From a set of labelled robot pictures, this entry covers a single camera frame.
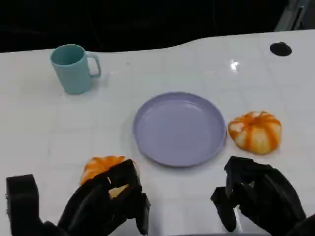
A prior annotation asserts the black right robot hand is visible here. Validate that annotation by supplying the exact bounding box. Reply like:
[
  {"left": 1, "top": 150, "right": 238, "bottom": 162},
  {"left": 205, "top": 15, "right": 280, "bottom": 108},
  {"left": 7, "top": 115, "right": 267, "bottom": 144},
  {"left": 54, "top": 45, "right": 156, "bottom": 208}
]
[{"left": 210, "top": 156, "right": 307, "bottom": 233}]

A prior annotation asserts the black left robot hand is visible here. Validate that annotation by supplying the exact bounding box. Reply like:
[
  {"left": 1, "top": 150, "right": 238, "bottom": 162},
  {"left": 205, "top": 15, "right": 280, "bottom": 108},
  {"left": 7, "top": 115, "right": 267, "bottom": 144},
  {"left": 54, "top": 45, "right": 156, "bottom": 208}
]
[{"left": 58, "top": 159, "right": 151, "bottom": 236}]

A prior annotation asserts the orange and white bread roll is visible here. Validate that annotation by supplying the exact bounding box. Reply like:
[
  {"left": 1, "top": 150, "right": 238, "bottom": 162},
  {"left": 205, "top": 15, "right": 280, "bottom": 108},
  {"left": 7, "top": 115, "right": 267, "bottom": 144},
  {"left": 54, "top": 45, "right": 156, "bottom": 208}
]
[
  {"left": 79, "top": 155, "right": 138, "bottom": 199},
  {"left": 227, "top": 111, "right": 283, "bottom": 155}
]

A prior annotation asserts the lilac plate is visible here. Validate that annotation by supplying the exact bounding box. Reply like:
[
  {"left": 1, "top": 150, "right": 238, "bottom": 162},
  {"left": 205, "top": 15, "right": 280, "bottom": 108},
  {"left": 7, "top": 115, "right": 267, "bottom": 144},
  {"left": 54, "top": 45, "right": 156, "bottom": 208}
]
[{"left": 132, "top": 91, "right": 227, "bottom": 168}]

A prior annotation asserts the pale green mug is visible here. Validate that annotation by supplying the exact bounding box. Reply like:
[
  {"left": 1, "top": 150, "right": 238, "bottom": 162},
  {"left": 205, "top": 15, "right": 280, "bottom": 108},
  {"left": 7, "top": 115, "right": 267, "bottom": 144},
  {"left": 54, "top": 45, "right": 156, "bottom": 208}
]
[{"left": 50, "top": 44, "right": 102, "bottom": 95}]

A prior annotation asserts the black round table grommet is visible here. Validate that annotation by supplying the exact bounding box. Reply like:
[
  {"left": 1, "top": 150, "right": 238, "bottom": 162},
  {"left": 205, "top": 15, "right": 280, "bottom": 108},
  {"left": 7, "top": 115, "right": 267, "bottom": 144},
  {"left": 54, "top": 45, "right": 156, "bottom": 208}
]
[{"left": 269, "top": 42, "right": 293, "bottom": 57}]

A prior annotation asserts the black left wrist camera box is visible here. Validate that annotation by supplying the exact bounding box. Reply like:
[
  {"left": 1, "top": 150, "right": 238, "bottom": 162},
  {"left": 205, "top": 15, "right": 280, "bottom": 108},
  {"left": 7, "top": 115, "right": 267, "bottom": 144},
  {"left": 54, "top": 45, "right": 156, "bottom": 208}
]
[{"left": 5, "top": 174, "right": 40, "bottom": 233}]

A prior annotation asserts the grey metal frame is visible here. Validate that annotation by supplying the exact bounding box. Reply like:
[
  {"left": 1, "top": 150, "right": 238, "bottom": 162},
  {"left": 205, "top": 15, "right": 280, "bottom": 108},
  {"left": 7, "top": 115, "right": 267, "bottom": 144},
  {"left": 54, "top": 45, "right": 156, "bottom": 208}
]
[{"left": 274, "top": 0, "right": 315, "bottom": 32}]

